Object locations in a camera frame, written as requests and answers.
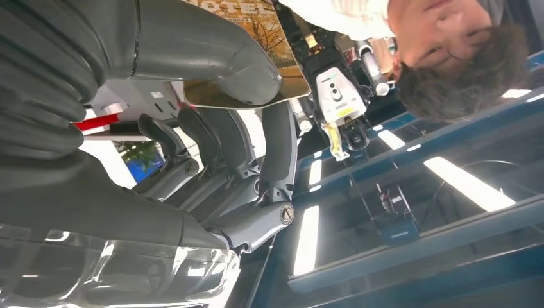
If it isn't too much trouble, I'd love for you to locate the person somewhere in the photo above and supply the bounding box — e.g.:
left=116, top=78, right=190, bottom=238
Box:
left=278, top=0, right=530, bottom=122

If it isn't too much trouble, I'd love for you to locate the white ceiling light strip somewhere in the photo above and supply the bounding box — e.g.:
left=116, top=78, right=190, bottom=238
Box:
left=293, top=205, right=320, bottom=277

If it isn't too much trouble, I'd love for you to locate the black white humanoid robot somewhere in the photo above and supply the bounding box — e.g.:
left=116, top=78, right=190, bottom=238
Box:
left=289, top=4, right=394, bottom=162

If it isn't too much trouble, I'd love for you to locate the blue steel frame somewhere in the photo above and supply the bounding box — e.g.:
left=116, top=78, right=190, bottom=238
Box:
left=250, top=85, right=544, bottom=308

